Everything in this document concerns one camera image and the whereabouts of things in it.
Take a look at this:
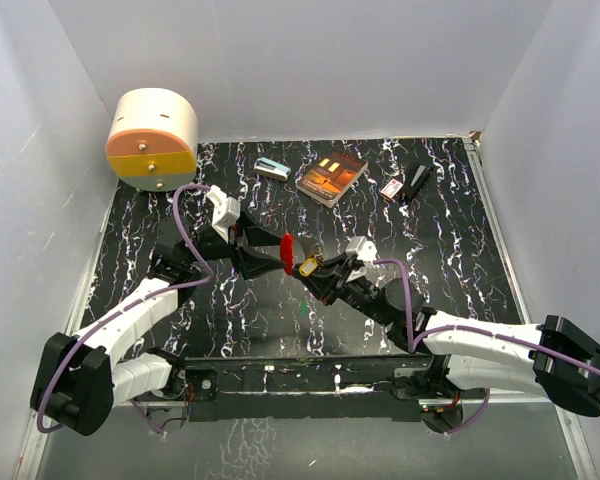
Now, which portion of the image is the small red white card box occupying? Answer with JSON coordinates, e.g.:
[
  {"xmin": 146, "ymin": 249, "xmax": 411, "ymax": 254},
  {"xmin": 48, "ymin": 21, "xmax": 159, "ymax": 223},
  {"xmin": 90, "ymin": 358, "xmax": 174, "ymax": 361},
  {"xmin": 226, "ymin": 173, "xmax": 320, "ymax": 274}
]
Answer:
[{"xmin": 380, "ymin": 179, "xmax": 403, "ymax": 201}]

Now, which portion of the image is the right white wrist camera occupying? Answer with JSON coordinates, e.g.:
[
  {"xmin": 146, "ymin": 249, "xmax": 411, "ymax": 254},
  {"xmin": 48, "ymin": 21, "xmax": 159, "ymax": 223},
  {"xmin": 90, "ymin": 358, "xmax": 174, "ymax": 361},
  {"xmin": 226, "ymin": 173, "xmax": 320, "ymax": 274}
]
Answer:
[{"xmin": 345, "ymin": 236, "xmax": 377, "ymax": 275}]

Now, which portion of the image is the aluminium frame rail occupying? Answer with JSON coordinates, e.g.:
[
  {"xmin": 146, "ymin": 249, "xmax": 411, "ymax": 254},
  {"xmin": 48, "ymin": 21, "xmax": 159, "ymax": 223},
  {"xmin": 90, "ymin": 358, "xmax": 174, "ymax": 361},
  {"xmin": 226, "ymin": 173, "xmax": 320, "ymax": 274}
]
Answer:
[{"xmin": 16, "ymin": 391, "xmax": 597, "ymax": 479}]

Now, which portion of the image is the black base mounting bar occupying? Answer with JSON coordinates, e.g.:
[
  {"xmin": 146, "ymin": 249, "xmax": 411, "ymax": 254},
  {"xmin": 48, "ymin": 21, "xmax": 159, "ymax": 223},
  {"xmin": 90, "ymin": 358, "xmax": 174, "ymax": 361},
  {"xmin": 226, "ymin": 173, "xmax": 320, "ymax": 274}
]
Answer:
[{"xmin": 138, "ymin": 355, "xmax": 485, "ymax": 431}]

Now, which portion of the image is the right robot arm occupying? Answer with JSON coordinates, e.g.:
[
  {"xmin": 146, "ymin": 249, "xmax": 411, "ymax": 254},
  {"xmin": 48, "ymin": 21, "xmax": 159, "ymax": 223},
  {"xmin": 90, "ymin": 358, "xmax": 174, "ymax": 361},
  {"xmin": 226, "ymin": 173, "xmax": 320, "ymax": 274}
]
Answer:
[{"xmin": 285, "ymin": 254, "xmax": 600, "ymax": 417}]

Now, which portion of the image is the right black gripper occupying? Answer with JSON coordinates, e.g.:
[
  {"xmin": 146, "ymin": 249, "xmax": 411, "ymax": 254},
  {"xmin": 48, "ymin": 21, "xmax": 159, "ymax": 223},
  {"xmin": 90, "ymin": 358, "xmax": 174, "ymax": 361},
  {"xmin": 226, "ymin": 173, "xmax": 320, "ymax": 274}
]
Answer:
[{"xmin": 293, "ymin": 252, "xmax": 393, "ymax": 327}]

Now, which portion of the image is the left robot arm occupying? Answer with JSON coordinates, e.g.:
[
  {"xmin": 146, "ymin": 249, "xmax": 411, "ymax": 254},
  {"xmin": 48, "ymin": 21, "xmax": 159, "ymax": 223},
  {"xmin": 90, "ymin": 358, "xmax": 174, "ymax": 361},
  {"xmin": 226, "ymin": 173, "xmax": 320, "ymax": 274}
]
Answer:
[{"xmin": 30, "ymin": 212, "xmax": 294, "ymax": 436}]

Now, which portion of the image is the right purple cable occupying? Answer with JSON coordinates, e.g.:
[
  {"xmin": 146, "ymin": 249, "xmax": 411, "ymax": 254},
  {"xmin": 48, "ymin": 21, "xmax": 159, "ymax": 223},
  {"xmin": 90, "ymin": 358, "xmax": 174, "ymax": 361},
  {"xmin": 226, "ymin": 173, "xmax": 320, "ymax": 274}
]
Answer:
[{"xmin": 372, "ymin": 257, "xmax": 600, "ymax": 435}]

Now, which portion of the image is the teal and white stapler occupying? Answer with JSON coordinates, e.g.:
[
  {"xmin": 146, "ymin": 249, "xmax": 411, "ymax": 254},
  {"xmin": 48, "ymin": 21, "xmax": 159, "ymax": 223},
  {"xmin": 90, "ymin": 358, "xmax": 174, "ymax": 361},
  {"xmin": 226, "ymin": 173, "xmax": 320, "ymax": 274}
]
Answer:
[{"xmin": 254, "ymin": 157, "xmax": 291, "ymax": 182}]

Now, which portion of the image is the orange paperback book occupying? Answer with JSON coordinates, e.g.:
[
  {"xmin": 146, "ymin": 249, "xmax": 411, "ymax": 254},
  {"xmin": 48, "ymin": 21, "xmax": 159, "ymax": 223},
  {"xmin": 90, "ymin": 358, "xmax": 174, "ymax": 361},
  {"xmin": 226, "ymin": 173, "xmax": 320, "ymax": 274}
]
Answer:
[{"xmin": 296, "ymin": 150, "xmax": 368, "ymax": 208}]

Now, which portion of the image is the black rectangular case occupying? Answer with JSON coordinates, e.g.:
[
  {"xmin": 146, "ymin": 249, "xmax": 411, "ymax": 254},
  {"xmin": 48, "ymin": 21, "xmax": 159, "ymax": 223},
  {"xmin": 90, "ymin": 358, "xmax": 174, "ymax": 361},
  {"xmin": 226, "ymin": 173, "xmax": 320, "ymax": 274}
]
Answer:
[{"xmin": 400, "ymin": 164, "xmax": 433, "ymax": 203}]

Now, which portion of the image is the yellow tagged key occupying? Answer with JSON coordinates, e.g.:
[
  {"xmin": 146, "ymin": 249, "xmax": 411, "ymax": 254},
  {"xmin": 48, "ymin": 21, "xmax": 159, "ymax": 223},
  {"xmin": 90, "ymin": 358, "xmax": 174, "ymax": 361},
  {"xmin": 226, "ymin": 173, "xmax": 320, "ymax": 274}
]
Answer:
[{"xmin": 298, "ymin": 257, "xmax": 319, "ymax": 277}]

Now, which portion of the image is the round pastel drawer cabinet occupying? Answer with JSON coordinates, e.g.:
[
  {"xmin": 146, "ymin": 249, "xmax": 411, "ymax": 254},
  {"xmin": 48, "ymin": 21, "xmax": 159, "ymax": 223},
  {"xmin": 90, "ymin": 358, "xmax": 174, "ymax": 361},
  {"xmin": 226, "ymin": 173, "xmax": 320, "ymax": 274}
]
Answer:
[{"xmin": 105, "ymin": 88, "xmax": 199, "ymax": 192}]

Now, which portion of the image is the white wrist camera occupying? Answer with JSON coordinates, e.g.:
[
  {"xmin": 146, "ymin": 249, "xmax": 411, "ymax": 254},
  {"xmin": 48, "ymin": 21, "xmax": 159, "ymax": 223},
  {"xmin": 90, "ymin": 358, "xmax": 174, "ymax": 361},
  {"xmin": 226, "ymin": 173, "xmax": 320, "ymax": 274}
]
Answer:
[
  {"xmin": 206, "ymin": 185, "xmax": 240, "ymax": 243},
  {"xmin": 345, "ymin": 236, "xmax": 377, "ymax": 275}
]

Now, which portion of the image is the red keyring opener tool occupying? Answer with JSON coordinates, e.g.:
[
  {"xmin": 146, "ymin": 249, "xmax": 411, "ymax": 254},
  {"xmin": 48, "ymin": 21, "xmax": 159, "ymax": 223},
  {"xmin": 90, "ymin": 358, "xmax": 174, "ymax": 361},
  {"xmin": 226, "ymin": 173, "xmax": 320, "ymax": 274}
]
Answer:
[{"xmin": 279, "ymin": 233, "xmax": 295, "ymax": 275}]

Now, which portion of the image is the metal wire keyring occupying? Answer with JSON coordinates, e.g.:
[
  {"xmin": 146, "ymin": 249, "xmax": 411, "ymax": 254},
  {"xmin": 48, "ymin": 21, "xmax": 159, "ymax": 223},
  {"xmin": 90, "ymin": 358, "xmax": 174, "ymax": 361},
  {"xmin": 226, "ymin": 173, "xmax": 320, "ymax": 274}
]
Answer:
[{"xmin": 306, "ymin": 243, "xmax": 324, "ymax": 263}]

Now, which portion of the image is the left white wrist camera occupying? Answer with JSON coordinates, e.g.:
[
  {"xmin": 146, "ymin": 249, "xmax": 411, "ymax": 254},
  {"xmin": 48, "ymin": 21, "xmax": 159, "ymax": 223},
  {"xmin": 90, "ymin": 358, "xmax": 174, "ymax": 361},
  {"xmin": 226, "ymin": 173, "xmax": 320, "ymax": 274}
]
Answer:
[{"xmin": 206, "ymin": 185, "xmax": 240, "ymax": 243}]

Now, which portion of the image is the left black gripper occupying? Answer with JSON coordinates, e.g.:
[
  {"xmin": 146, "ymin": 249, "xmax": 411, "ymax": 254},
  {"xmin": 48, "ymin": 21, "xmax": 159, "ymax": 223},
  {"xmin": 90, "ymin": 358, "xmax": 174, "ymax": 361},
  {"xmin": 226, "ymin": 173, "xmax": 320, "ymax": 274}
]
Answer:
[{"xmin": 184, "ymin": 207, "xmax": 287, "ymax": 277}]

